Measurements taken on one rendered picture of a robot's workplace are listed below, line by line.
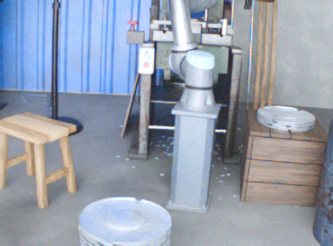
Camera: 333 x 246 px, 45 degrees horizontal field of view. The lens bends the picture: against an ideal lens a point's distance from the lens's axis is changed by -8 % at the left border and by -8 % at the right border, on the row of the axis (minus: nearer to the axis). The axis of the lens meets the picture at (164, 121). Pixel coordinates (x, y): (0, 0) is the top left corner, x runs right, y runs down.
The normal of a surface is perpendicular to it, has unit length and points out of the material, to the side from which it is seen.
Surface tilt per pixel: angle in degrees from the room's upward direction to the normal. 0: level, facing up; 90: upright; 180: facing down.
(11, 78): 90
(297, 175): 90
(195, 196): 90
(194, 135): 90
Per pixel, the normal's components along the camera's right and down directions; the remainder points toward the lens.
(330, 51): -0.03, 0.29
